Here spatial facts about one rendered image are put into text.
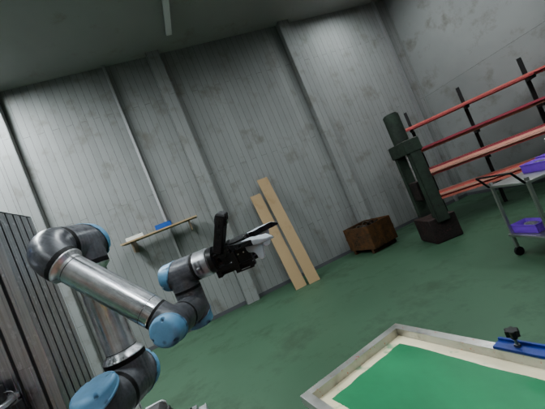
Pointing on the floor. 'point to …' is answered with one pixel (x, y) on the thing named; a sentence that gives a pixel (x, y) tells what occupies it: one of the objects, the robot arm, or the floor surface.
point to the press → (421, 185)
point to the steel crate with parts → (371, 234)
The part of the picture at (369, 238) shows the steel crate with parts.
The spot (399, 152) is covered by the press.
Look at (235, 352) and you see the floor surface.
